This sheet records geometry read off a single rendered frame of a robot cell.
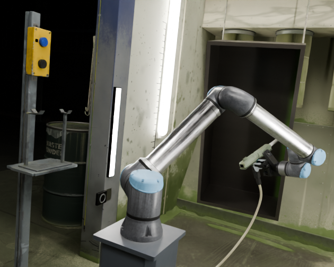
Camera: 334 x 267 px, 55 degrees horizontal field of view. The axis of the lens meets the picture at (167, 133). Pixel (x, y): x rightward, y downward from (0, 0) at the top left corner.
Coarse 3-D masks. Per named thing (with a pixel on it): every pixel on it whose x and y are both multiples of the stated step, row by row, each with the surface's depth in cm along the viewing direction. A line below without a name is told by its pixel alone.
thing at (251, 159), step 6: (270, 144) 220; (258, 150) 213; (264, 150) 213; (252, 156) 207; (258, 156) 211; (240, 162) 204; (246, 162) 202; (252, 162) 206; (240, 168) 205; (246, 168) 202; (252, 168) 211; (258, 174) 211; (258, 180) 212
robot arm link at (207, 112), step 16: (208, 96) 163; (192, 112) 162; (208, 112) 159; (176, 128) 161; (192, 128) 158; (160, 144) 159; (176, 144) 157; (144, 160) 156; (160, 160) 155; (128, 176) 150
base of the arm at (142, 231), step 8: (128, 216) 139; (128, 224) 138; (136, 224) 136; (144, 224) 136; (152, 224) 138; (160, 224) 142; (120, 232) 142; (128, 232) 137; (136, 232) 136; (144, 232) 136; (152, 232) 137; (160, 232) 141; (136, 240) 135; (144, 240) 135; (152, 240) 137
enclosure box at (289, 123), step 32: (224, 64) 245; (256, 64) 236; (288, 64) 228; (256, 96) 243; (288, 96) 234; (224, 128) 259; (256, 128) 250; (224, 160) 267; (224, 192) 264; (256, 192) 264
